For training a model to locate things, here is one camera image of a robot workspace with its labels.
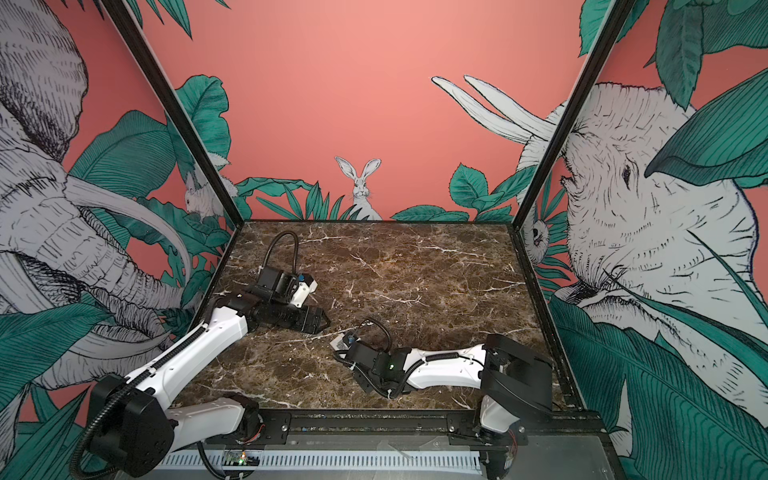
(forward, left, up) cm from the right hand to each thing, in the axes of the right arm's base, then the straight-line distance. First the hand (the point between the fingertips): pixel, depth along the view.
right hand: (358, 368), depth 81 cm
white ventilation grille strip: (-21, +6, -3) cm, 22 cm away
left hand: (+11, +11, +9) cm, 18 cm away
